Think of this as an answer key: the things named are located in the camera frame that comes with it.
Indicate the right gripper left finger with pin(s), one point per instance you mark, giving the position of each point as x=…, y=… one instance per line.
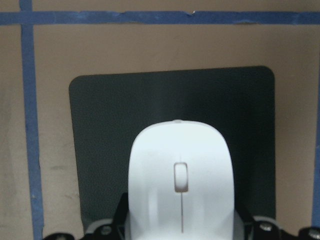
x=119, y=219

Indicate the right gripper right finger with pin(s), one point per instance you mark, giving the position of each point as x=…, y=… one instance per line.
x=243, y=228

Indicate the white computer mouse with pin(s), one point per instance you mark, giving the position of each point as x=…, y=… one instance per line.
x=180, y=184

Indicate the black mousepad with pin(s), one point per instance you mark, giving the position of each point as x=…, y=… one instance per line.
x=108, y=111

